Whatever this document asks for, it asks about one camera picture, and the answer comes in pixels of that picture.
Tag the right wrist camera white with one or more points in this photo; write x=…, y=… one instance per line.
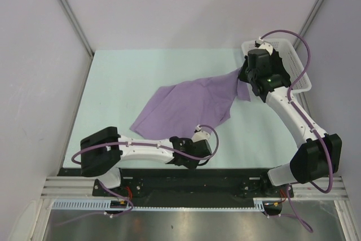
x=263, y=45

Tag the rolled black t shirt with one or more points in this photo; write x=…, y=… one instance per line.
x=278, y=68

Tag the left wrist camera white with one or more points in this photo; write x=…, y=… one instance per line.
x=200, y=134

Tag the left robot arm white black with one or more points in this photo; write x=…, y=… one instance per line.
x=101, y=152

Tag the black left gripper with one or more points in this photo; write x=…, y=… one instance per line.
x=192, y=165

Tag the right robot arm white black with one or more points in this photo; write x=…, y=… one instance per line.
x=318, y=152

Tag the purple t shirt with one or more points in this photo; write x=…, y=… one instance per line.
x=177, y=109

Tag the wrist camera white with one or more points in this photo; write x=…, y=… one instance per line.
x=263, y=45
x=200, y=134

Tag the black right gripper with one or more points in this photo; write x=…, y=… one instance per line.
x=242, y=75

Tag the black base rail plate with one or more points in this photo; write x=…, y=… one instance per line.
x=200, y=188

